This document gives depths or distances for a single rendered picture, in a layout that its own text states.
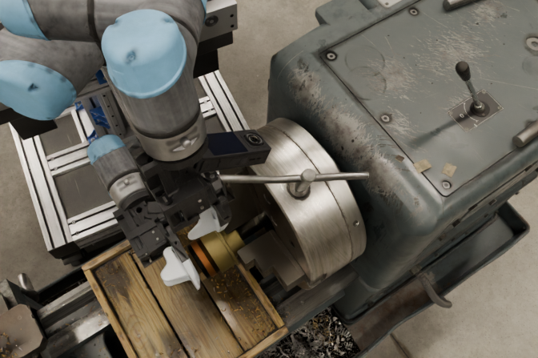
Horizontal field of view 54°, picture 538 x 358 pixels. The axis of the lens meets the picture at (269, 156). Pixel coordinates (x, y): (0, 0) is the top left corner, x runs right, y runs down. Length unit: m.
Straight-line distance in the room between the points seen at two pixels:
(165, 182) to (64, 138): 1.61
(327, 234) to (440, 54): 0.41
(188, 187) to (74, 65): 0.30
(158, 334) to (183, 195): 0.59
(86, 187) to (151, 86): 1.61
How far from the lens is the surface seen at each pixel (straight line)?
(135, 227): 1.03
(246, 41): 2.66
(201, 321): 1.18
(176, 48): 0.50
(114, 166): 1.07
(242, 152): 0.66
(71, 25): 0.62
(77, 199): 2.09
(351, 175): 0.84
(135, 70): 0.50
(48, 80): 0.84
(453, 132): 0.98
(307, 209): 0.89
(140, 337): 1.19
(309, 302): 1.21
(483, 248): 1.72
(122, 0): 0.60
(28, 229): 2.34
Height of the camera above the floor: 2.04
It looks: 62 degrees down
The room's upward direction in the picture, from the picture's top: 4 degrees clockwise
